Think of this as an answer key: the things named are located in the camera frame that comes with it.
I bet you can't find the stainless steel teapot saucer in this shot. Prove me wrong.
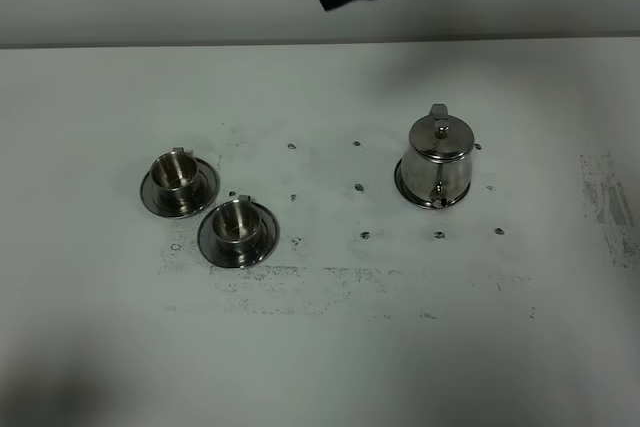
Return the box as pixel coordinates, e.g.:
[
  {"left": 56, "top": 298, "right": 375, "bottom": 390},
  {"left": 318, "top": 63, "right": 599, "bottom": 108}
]
[{"left": 394, "top": 160, "right": 471, "bottom": 210}]

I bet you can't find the far stainless steel saucer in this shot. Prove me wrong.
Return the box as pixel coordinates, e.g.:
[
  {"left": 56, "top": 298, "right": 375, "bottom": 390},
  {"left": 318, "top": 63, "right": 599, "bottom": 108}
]
[{"left": 139, "top": 157, "right": 219, "bottom": 218}]

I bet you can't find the near stainless steel saucer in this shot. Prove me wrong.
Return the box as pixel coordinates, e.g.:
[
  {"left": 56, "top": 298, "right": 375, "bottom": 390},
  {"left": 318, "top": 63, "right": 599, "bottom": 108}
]
[{"left": 197, "top": 196, "right": 280, "bottom": 269}]

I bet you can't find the far stainless steel teacup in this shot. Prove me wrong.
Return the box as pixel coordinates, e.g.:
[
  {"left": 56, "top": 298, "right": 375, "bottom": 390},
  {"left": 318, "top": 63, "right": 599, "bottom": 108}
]
[{"left": 149, "top": 147, "right": 201, "bottom": 200}]

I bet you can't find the stainless steel teacup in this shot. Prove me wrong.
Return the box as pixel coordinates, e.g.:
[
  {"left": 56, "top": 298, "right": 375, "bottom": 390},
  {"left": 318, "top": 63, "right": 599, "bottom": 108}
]
[
  {"left": 208, "top": 196, "right": 262, "bottom": 253},
  {"left": 149, "top": 147, "right": 201, "bottom": 200}
]

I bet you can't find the near stainless steel teacup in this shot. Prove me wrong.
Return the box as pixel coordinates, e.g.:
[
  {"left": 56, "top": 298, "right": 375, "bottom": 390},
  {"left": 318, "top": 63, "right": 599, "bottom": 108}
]
[{"left": 208, "top": 196, "right": 262, "bottom": 253}]

